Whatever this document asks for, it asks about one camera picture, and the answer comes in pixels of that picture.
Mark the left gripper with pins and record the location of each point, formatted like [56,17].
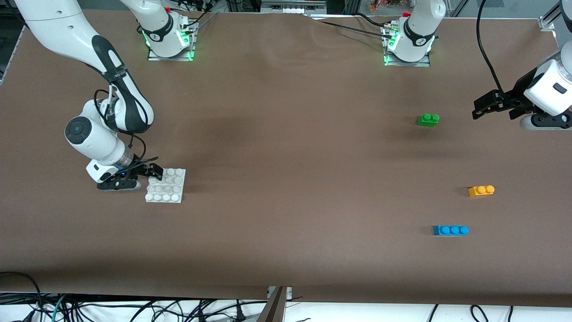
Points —
[519,92]

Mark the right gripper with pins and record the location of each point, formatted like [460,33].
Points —
[142,168]

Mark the white studded base plate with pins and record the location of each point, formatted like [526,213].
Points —
[172,192]

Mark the yellow two-stud block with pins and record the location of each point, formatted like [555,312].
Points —
[478,192]

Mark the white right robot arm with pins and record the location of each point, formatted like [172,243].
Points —
[53,22]

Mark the green two-stud block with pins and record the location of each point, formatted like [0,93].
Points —
[426,121]

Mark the blue three-stud block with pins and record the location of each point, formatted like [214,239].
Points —
[449,230]

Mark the brown table cover sheet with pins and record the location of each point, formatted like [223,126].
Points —
[286,134]

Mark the orange plastic object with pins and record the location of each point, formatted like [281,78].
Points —
[384,4]

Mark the grey table support beam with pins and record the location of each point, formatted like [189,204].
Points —
[272,311]

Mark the aluminium corner bracket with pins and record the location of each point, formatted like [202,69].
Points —
[547,22]

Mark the metal table edge bracket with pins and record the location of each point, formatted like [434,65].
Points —
[289,293]

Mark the aluminium profile rail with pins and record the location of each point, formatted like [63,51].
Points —
[290,8]

